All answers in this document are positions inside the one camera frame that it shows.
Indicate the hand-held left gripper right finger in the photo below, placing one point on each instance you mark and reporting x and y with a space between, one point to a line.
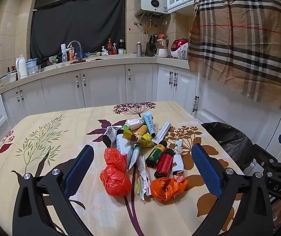
205 169

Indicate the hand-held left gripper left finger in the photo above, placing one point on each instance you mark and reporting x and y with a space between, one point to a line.
80 169

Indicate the white paper wrapper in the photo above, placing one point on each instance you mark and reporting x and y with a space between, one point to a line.
178 159

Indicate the red plastic bag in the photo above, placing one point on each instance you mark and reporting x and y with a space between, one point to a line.
115 183
114 158

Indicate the trash bin with black bag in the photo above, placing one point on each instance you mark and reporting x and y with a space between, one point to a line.
229 140

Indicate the small red bottle black cap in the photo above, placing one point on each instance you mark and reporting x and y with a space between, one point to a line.
163 163

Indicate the orange plastic bag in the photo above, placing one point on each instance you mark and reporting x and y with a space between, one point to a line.
167 188

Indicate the black and white packet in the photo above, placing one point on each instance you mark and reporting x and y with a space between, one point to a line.
111 134

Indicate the white printed plastic packet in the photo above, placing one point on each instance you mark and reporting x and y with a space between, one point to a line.
123 147

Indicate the small dark green bottle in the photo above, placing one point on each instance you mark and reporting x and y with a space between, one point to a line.
155 154

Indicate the white tube with green cap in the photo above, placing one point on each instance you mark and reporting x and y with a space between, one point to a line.
134 156

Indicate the white paper strip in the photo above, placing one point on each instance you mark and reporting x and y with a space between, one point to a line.
142 179

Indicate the yellow wrapper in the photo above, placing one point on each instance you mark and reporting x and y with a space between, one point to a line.
144 141

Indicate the light blue tube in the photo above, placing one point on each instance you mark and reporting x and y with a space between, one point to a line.
150 124

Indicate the small orange yellow bottle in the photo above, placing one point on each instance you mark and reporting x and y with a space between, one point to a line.
140 130

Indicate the white and green packet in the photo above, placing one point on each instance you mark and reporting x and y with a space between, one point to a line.
135 123

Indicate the floral beige tablecloth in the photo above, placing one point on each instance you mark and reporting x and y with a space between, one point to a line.
56 132

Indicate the white kitchen base cabinets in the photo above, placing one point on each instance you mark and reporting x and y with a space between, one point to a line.
106 86

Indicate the beige plaid cloth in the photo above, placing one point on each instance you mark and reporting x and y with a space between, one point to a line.
241 41

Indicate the beige kitchen countertop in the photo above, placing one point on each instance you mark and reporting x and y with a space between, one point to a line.
106 60

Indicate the clear water filter pitcher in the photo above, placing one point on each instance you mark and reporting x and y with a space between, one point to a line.
31 66

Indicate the orange dish soap bottle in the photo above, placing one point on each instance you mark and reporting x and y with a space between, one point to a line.
71 54

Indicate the green and yellow sponge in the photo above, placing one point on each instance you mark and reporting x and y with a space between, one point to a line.
93 54

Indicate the white dish soap bottle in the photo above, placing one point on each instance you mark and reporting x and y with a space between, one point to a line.
64 54

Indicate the white patterned mug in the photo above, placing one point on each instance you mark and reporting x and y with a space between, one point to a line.
182 54

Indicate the white electric kettle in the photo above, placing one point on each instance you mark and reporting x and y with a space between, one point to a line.
21 67

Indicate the white pump bottle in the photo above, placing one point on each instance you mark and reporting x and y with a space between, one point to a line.
104 51

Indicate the chrome faucet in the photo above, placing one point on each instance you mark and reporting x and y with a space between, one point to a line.
75 44

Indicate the red and white rice cooker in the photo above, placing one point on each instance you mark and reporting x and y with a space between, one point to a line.
178 46

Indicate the dark bottle with red label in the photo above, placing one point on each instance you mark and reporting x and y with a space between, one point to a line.
109 47

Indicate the black thermos bottle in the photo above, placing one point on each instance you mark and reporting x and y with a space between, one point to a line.
121 44

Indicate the grey thermos bottle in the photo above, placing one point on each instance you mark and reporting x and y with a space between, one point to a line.
139 49

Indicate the black knife block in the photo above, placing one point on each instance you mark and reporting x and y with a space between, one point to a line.
150 46

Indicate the orange bowl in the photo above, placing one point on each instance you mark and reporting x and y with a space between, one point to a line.
162 36

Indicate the black curtain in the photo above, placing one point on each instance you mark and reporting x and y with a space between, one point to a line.
81 19

